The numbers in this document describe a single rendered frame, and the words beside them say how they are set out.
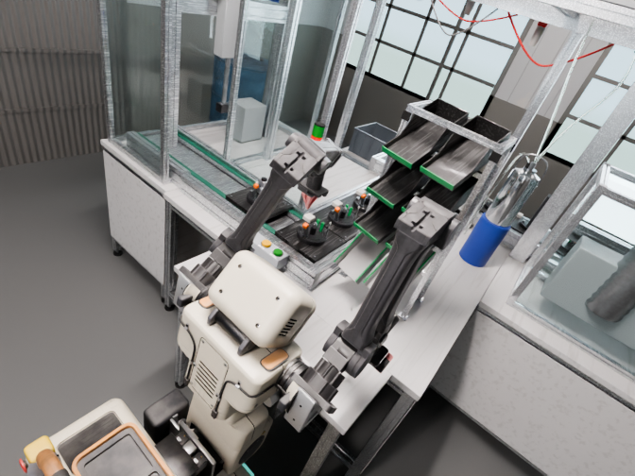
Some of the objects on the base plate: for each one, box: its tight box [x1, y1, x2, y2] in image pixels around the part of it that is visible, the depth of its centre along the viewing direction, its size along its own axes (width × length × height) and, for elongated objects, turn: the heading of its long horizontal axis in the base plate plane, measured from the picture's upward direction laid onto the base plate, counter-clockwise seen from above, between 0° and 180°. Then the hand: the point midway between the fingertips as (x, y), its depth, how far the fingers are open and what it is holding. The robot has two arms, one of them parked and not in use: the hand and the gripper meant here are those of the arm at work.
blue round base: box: [459, 213, 511, 267], centre depth 205 cm, size 16×16×27 cm
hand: (308, 207), depth 140 cm, fingers closed
